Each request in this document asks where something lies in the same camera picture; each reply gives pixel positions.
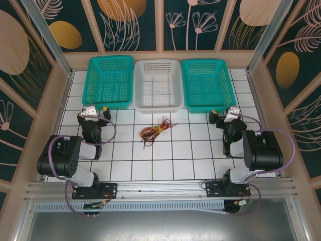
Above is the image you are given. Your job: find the yellow cable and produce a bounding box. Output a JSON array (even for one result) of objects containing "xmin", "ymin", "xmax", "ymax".
[{"xmin": 140, "ymin": 115, "xmax": 169, "ymax": 140}]

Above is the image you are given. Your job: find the teal plastic basket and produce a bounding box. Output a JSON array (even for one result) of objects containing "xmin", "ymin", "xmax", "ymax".
[
  {"xmin": 82, "ymin": 55, "xmax": 135, "ymax": 111},
  {"xmin": 180, "ymin": 59, "xmax": 237, "ymax": 114}
]

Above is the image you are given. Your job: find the white plastic basket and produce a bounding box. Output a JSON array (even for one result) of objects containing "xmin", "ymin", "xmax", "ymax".
[{"xmin": 133, "ymin": 59, "xmax": 185, "ymax": 114}]

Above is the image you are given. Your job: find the grey metal sheet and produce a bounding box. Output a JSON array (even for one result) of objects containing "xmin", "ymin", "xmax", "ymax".
[{"xmin": 15, "ymin": 198, "xmax": 308, "ymax": 241}]

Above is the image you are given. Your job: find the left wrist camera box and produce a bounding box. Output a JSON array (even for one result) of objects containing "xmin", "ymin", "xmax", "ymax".
[{"xmin": 80, "ymin": 104, "xmax": 98, "ymax": 119}]

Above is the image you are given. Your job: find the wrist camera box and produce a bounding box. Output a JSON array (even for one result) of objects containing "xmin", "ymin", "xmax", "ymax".
[
  {"xmin": 223, "ymin": 106, "xmax": 241, "ymax": 123},
  {"xmin": 80, "ymin": 104, "xmax": 98, "ymax": 119}
]

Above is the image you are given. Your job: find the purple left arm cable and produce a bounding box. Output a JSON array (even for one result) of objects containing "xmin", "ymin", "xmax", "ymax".
[{"xmin": 50, "ymin": 115, "xmax": 117, "ymax": 217}]

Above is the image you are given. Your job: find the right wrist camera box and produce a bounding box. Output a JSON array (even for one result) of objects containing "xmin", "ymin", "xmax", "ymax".
[{"xmin": 223, "ymin": 106, "xmax": 241, "ymax": 123}]

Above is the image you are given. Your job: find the red wire with yellow connector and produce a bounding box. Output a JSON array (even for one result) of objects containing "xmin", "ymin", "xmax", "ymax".
[
  {"xmin": 234, "ymin": 190, "xmax": 252, "ymax": 204},
  {"xmin": 100, "ymin": 191, "xmax": 113, "ymax": 204}
]

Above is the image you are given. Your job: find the aluminium corner post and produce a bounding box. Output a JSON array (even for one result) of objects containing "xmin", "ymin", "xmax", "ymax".
[
  {"xmin": 246, "ymin": 0, "xmax": 293, "ymax": 74},
  {"xmin": 20, "ymin": 0, "xmax": 74, "ymax": 77}
]

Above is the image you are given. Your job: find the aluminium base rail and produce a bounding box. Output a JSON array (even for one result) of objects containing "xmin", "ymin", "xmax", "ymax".
[{"xmin": 25, "ymin": 178, "xmax": 294, "ymax": 200}]

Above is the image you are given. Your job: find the grey slotted cable duct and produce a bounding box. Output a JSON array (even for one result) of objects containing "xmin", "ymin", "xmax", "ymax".
[{"xmin": 35, "ymin": 201, "xmax": 227, "ymax": 213}]

